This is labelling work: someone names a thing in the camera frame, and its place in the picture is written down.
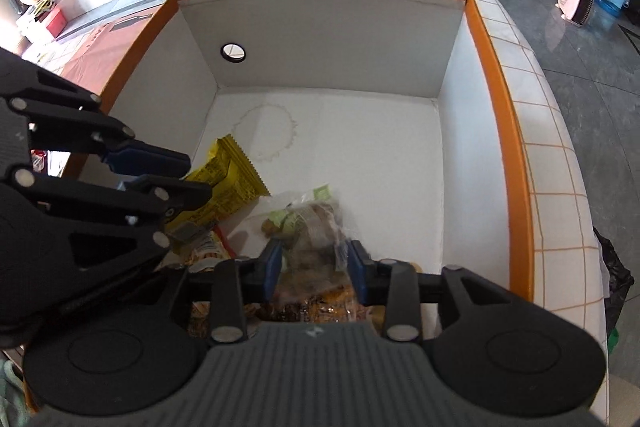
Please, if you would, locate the teal patterned cloth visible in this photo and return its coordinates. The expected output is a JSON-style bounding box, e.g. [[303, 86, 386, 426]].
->
[[0, 347, 36, 427]]

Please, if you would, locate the orange cardboard box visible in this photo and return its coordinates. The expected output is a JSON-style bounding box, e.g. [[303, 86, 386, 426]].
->
[[62, 0, 536, 338]]

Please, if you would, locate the small dark snack packet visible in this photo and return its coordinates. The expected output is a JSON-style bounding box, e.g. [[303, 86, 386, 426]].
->
[[167, 221, 208, 250]]

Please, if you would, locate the red storage box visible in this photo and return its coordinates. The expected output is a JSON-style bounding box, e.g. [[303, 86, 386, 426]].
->
[[30, 4, 68, 40]]

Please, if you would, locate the amber clear snack packet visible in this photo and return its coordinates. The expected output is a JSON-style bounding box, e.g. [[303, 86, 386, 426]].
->
[[260, 284, 386, 323]]

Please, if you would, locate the brown clear snack packet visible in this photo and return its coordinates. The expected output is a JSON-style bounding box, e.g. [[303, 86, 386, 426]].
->
[[185, 229, 236, 338]]

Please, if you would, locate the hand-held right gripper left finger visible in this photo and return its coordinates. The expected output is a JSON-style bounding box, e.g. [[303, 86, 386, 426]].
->
[[167, 239, 283, 344]]

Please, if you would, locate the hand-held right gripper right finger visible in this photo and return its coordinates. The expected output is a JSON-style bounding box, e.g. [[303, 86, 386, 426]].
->
[[349, 239, 538, 343]]

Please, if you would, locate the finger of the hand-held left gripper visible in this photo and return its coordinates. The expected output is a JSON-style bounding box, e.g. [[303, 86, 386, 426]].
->
[[0, 49, 191, 178], [15, 169, 213, 278]]

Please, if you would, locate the black plastic bag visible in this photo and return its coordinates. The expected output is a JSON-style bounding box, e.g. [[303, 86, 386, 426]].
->
[[592, 227, 636, 348]]

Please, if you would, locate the yellow snack packet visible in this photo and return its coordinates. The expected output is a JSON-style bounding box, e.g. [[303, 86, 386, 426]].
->
[[165, 134, 273, 228]]

